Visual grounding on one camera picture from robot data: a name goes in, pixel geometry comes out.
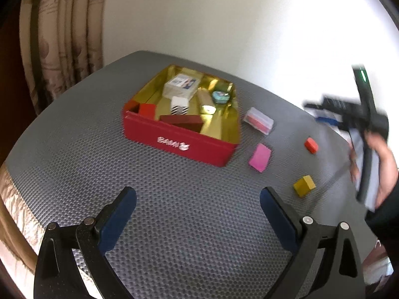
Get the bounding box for clear labelled plastic box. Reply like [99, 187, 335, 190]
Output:
[163, 74, 201, 100]

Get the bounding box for person's right hand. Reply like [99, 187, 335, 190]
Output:
[349, 130, 399, 209]

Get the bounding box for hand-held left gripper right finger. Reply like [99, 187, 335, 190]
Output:
[260, 186, 366, 299]

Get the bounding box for small clear plastic box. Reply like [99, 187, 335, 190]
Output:
[243, 107, 275, 136]

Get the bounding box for grey honeycomb mat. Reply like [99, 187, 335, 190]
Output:
[6, 50, 387, 299]

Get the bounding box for gold ribbed rectangular case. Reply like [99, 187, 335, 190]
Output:
[197, 88, 216, 114]

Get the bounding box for beige patterned curtain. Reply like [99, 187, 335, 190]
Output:
[19, 0, 108, 116]

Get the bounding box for white pink cloth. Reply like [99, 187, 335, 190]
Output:
[363, 240, 394, 285]

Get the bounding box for dark red long block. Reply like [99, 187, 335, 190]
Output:
[160, 115, 204, 133]

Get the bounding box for white cube block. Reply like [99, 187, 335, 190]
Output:
[170, 96, 190, 116]

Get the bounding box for pink flat block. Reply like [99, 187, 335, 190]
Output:
[249, 144, 272, 173]

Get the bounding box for beige satin bedding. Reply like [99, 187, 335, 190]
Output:
[0, 162, 94, 299]

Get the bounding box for small red block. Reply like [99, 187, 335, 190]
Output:
[304, 137, 319, 154]

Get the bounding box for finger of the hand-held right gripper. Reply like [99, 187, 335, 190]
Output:
[315, 115, 345, 129]
[304, 94, 347, 115]

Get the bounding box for yellow block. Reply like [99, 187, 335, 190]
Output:
[293, 175, 316, 197]

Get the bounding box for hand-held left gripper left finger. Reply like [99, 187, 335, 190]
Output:
[34, 186, 138, 299]

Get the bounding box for red tin box gold interior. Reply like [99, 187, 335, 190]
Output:
[122, 65, 243, 167]

